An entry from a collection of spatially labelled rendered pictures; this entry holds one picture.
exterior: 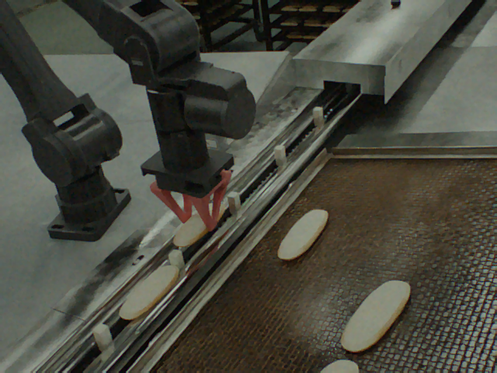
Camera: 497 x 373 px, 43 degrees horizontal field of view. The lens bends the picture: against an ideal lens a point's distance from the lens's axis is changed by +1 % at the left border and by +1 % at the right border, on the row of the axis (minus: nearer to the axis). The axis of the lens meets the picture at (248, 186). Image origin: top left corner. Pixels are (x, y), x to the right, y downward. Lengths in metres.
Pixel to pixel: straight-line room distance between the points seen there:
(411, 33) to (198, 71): 0.63
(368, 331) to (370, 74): 0.64
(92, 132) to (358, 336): 0.50
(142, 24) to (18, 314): 0.41
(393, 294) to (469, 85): 0.73
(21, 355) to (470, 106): 0.83
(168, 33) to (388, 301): 0.35
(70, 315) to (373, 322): 0.36
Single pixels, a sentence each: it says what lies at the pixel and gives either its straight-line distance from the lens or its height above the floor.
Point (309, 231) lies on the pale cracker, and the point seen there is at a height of 0.91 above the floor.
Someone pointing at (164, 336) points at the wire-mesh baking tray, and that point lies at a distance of 0.66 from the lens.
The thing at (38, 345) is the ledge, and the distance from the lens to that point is 0.76.
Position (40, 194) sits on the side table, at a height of 0.82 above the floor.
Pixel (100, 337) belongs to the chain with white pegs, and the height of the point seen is 0.86.
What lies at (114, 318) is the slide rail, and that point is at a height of 0.85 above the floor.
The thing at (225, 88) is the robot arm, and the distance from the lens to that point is 0.67.
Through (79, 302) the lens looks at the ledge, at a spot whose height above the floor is 0.86.
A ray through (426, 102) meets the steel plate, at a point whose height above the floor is 0.82.
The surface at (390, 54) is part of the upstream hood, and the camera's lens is 1.17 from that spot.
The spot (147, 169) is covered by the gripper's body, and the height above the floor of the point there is 0.97.
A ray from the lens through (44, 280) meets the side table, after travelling 0.92.
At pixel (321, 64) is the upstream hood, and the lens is 1.17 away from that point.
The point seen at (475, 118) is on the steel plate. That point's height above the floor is 0.82.
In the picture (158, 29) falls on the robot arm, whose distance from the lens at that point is 0.69.
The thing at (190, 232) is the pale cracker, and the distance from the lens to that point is 0.81.
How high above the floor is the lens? 1.35
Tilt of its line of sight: 32 degrees down
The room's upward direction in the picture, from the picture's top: 9 degrees counter-clockwise
